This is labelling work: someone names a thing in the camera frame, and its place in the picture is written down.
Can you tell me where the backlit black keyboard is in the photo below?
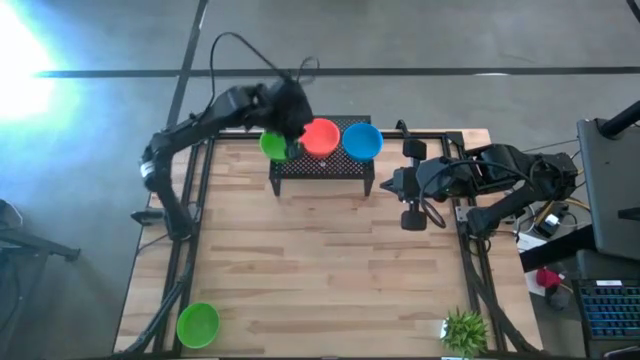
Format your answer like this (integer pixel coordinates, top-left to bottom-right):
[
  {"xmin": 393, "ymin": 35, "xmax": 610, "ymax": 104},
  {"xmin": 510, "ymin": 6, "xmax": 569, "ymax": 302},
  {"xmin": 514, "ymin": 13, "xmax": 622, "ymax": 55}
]
[{"xmin": 572, "ymin": 278, "xmax": 640, "ymax": 344}]

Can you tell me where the blue plastic mini bowl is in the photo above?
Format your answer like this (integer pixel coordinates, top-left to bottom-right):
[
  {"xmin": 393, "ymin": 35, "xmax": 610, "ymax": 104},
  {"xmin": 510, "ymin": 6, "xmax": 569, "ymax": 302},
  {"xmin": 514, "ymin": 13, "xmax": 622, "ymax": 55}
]
[{"xmin": 341, "ymin": 122, "xmax": 385, "ymax": 164}]

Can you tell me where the orange plastic mini bowl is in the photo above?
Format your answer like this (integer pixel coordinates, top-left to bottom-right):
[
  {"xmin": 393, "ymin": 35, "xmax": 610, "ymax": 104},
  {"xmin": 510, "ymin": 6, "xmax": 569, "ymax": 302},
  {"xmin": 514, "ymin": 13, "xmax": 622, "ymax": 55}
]
[{"xmin": 298, "ymin": 117, "xmax": 342, "ymax": 159}]

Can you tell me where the black aluminium frame rail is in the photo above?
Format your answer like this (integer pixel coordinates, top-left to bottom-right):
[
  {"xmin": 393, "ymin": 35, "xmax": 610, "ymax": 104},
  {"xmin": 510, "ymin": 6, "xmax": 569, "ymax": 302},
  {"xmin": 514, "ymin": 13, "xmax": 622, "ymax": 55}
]
[{"xmin": 112, "ymin": 119, "xmax": 544, "ymax": 360}]

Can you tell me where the black perforated metal shelf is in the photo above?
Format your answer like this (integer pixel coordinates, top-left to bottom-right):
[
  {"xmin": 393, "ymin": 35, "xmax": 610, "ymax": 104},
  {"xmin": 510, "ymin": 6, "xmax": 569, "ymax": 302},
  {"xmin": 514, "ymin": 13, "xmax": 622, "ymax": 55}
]
[{"xmin": 268, "ymin": 114, "xmax": 376, "ymax": 198}]

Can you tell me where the small potted green plant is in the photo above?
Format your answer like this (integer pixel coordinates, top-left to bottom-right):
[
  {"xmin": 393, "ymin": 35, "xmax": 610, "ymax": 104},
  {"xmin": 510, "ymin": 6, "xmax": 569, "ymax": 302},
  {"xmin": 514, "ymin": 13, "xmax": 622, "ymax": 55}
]
[{"xmin": 439, "ymin": 307, "xmax": 490, "ymax": 360}]

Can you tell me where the black side desk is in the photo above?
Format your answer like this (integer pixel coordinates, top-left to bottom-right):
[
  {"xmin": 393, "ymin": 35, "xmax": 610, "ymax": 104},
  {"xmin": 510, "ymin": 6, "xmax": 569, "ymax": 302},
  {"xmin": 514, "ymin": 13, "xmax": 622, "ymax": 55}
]
[{"xmin": 519, "ymin": 224, "xmax": 640, "ymax": 360}]

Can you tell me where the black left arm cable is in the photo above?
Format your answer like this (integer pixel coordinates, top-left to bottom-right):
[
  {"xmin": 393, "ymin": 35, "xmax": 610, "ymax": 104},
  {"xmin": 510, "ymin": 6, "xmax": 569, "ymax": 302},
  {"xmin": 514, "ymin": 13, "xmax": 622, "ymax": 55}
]
[{"xmin": 207, "ymin": 30, "xmax": 321, "ymax": 109}]

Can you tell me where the white paper sheet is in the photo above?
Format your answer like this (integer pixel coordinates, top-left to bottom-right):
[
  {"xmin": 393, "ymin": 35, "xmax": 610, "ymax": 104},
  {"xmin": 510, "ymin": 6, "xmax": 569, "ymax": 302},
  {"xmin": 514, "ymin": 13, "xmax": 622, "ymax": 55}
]
[{"xmin": 517, "ymin": 232, "xmax": 549, "ymax": 254}]

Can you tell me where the green plastic mini bowl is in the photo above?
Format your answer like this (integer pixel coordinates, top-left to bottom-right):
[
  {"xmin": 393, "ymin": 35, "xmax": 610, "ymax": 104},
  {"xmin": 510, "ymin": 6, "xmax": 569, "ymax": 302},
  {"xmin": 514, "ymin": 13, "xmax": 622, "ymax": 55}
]
[
  {"xmin": 258, "ymin": 129, "xmax": 296, "ymax": 164},
  {"xmin": 176, "ymin": 302, "xmax": 221, "ymax": 350}
]

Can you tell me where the small red object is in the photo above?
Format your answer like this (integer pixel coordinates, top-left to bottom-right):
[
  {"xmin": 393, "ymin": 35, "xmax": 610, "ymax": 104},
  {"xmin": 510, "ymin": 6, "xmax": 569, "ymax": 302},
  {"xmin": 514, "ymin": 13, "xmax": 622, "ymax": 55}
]
[{"xmin": 535, "ymin": 267, "xmax": 564, "ymax": 291}]

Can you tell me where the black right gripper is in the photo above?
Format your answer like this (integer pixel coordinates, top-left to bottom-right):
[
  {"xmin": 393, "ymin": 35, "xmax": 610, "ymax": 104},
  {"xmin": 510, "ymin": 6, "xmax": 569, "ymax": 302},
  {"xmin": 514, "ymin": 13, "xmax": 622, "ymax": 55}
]
[{"xmin": 379, "ymin": 138, "xmax": 429, "ymax": 232}]

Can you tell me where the grey monitor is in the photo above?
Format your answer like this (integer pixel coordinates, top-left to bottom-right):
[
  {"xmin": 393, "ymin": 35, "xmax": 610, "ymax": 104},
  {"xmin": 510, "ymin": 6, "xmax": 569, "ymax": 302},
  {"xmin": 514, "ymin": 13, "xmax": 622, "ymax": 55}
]
[{"xmin": 576, "ymin": 117, "xmax": 640, "ymax": 262}]

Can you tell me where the black power supply box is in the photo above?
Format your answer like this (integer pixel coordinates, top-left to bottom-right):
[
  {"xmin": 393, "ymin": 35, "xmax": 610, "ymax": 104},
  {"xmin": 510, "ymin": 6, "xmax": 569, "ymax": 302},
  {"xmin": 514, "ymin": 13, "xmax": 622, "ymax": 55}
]
[{"xmin": 533, "ymin": 212, "xmax": 564, "ymax": 239}]

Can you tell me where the black stand base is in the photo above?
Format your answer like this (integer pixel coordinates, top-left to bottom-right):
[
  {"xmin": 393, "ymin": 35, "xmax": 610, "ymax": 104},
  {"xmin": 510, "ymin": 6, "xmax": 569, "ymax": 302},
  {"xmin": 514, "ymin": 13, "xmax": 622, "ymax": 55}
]
[{"xmin": 0, "ymin": 198, "xmax": 82, "ymax": 360}]

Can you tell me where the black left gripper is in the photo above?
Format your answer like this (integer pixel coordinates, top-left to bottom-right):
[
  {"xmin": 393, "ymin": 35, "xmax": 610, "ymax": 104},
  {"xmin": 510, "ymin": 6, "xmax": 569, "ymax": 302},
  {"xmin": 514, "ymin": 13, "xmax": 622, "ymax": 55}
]
[{"xmin": 254, "ymin": 77, "xmax": 315, "ymax": 161}]

